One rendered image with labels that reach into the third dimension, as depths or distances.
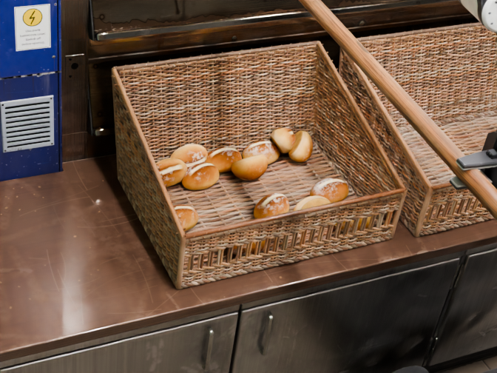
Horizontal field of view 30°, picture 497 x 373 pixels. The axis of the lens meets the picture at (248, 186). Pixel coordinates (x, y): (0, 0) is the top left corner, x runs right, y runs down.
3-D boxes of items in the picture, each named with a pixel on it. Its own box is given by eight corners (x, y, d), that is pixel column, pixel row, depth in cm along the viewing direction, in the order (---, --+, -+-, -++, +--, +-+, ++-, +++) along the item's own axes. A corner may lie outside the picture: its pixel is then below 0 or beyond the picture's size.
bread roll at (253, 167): (224, 166, 225) (231, 187, 225) (236, 160, 219) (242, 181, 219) (257, 156, 230) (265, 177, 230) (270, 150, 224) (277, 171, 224)
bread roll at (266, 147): (273, 149, 236) (276, 132, 233) (283, 164, 232) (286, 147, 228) (237, 154, 233) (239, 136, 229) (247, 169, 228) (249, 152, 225)
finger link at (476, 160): (452, 160, 135) (487, 153, 138) (464, 172, 133) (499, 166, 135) (455, 151, 134) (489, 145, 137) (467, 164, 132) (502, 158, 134)
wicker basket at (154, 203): (104, 160, 226) (106, 64, 209) (303, 126, 249) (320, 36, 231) (174, 294, 193) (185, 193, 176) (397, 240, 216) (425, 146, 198)
